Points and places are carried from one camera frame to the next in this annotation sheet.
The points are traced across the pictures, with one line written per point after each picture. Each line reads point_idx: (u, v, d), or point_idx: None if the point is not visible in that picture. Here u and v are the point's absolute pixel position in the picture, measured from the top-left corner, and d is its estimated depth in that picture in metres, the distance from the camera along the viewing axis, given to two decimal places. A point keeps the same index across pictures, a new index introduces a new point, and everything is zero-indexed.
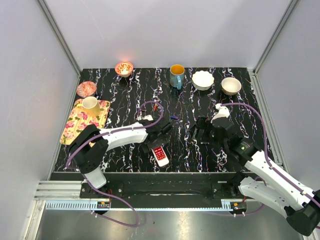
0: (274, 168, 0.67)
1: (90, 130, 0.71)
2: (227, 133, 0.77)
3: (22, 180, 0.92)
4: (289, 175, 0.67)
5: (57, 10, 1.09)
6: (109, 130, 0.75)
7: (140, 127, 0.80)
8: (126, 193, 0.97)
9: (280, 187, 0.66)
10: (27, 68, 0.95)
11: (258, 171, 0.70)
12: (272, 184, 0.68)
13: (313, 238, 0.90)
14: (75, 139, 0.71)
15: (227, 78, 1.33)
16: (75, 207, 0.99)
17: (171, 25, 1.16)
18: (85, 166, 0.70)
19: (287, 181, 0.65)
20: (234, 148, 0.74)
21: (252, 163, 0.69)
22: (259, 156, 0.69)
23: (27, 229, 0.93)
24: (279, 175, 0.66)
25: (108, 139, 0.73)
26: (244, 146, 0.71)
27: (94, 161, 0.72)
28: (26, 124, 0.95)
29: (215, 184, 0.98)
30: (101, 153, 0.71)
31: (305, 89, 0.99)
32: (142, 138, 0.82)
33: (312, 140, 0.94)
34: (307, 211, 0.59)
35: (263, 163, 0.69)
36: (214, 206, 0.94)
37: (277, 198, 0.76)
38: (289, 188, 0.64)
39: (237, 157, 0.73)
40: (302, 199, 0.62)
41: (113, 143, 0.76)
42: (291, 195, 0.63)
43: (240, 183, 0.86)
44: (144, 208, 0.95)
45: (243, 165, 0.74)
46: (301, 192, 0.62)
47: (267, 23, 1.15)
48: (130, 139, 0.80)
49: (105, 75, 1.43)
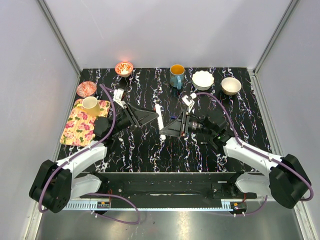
0: (245, 145, 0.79)
1: (47, 167, 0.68)
2: (218, 129, 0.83)
3: (22, 180, 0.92)
4: (260, 150, 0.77)
5: (57, 10, 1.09)
6: (67, 159, 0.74)
7: (97, 144, 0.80)
8: (126, 193, 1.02)
9: (254, 161, 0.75)
10: (27, 68, 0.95)
11: (234, 153, 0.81)
12: (248, 162, 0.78)
13: (313, 237, 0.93)
14: (34, 183, 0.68)
15: (227, 78, 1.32)
16: (76, 207, 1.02)
17: (170, 25, 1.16)
18: (56, 204, 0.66)
19: (257, 154, 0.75)
20: (215, 139, 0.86)
21: (227, 146, 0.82)
22: (231, 141, 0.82)
23: (27, 229, 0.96)
24: (250, 150, 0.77)
25: (69, 168, 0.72)
26: (221, 136, 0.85)
27: (64, 194, 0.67)
28: (26, 124, 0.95)
29: (215, 184, 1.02)
30: (69, 182, 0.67)
31: (304, 88, 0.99)
32: (103, 154, 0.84)
33: (312, 139, 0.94)
34: (277, 173, 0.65)
35: (235, 144, 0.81)
36: (214, 206, 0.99)
37: (265, 181, 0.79)
38: (259, 158, 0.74)
39: (216, 147, 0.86)
40: (270, 165, 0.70)
41: (76, 169, 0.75)
42: (262, 164, 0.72)
43: (237, 179, 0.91)
44: (151, 208, 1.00)
45: (224, 153, 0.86)
46: (269, 158, 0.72)
47: (267, 23, 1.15)
48: (91, 158, 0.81)
49: (105, 75, 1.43)
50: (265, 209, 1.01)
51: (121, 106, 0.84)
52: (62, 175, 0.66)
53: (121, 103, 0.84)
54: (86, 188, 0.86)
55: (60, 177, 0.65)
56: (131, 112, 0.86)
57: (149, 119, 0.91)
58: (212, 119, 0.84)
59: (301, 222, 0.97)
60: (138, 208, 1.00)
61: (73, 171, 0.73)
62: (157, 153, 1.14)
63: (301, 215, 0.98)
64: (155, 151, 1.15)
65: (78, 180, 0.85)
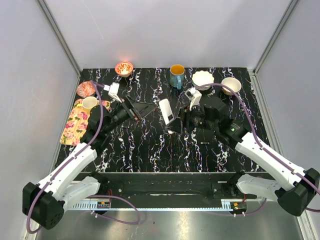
0: (265, 148, 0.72)
1: (28, 191, 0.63)
2: (219, 115, 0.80)
3: (22, 180, 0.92)
4: (280, 156, 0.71)
5: (57, 10, 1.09)
6: (48, 179, 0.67)
7: (81, 149, 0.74)
8: (126, 193, 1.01)
9: (273, 168, 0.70)
10: (27, 68, 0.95)
11: (249, 153, 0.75)
12: (265, 166, 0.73)
13: (313, 237, 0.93)
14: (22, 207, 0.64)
15: (227, 78, 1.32)
16: (76, 207, 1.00)
17: (170, 25, 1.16)
18: (49, 224, 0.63)
19: (278, 162, 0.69)
20: (224, 130, 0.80)
21: (242, 144, 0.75)
22: (248, 138, 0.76)
23: (27, 229, 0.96)
24: (270, 155, 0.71)
25: (52, 189, 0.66)
26: (235, 129, 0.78)
27: (54, 213, 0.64)
28: (26, 124, 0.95)
29: (215, 184, 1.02)
30: (55, 204, 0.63)
31: (305, 88, 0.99)
32: (91, 156, 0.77)
33: (312, 139, 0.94)
34: (299, 190, 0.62)
35: (253, 144, 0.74)
36: (214, 206, 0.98)
37: (269, 185, 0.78)
38: (280, 168, 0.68)
39: (227, 139, 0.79)
40: (293, 179, 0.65)
41: (64, 185, 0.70)
42: (282, 175, 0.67)
43: (238, 180, 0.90)
44: (151, 208, 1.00)
45: (234, 147, 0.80)
46: (292, 171, 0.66)
47: (267, 24, 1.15)
48: (79, 168, 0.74)
49: (105, 75, 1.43)
50: (265, 209, 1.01)
51: (118, 99, 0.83)
52: (44, 200, 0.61)
53: (118, 97, 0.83)
54: (84, 194, 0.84)
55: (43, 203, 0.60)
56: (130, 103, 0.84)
57: (149, 110, 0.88)
58: (208, 105, 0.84)
59: (301, 222, 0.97)
60: (137, 208, 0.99)
61: (58, 189, 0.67)
62: (157, 153, 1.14)
63: (301, 216, 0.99)
64: (155, 151, 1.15)
65: (74, 187, 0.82)
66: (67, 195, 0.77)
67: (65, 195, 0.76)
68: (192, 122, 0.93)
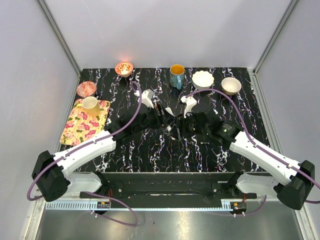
0: (258, 145, 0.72)
1: (43, 158, 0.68)
2: (207, 118, 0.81)
3: (22, 180, 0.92)
4: (274, 152, 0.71)
5: (57, 10, 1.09)
6: (64, 154, 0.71)
7: (102, 137, 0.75)
8: (126, 193, 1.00)
9: (268, 165, 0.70)
10: (27, 68, 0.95)
11: (243, 152, 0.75)
12: (260, 163, 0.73)
13: (313, 237, 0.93)
14: (34, 170, 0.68)
15: (227, 78, 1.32)
16: (76, 207, 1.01)
17: (170, 25, 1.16)
18: (49, 195, 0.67)
19: (272, 158, 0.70)
20: (216, 132, 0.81)
21: (236, 144, 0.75)
22: (242, 138, 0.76)
23: (27, 229, 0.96)
24: (264, 152, 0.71)
25: (64, 165, 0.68)
26: (227, 129, 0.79)
27: (57, 188, 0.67)
28: (26, 124, 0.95)
29: (215, 184, 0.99)
30: (61, 180, 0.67)
31: (305, 88, 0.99)
32: (111, 147, 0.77)
33: (312, 139, 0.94)
34: (296, 183, 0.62)
35: (246, 143, 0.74)
36: (214, 206, 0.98)
37: (268, 183, 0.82)
38: (276, 164, 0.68)
39: (220, 141, 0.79)
40: (289, 173, 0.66)
41: (74, 166, 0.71)
42: (278, 170, 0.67)
43: (237, 180, 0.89)
44: (151, 208, 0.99)
45: (228, 148, 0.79)
46: (287, 166, 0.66)
47: (267, 23, 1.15)
48: (96, 153, 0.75)
49: (105, 75, 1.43)
50: (265, 209, 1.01)
51: (152, 105, 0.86)
52: (54, 172, 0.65)
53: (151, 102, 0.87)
54: (83, 187, 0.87)
55: (52, 174, 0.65)
56: (162, 111, 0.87)
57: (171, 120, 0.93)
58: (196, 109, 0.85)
59: (301, 222, 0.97)
60: (131, 207, 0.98)
61: (69, 167, 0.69)
62: (157, 153, 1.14)
63: (301, 215, 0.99)
64: (155, 151, 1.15)
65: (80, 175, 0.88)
66: (72, 179, 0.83)
67: (71, 177, 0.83)
68: (188, 128, 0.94)
